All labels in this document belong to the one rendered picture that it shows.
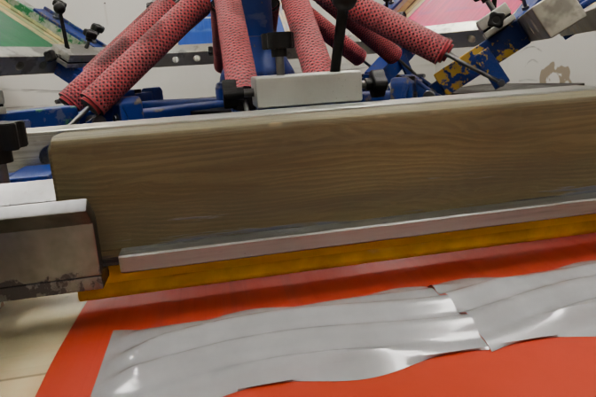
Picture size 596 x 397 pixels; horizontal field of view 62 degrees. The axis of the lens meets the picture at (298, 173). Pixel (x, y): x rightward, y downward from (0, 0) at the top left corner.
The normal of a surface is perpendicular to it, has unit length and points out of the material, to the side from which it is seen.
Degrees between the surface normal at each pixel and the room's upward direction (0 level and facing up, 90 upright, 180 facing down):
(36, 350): 0
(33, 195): 45
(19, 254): 90
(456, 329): 34
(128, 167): 90
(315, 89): 90
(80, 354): 0
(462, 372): 0
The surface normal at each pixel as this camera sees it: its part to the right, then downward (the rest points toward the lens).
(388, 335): -0.05, -0.71
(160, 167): 0.18, 0.21
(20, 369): -0.06, -0.97
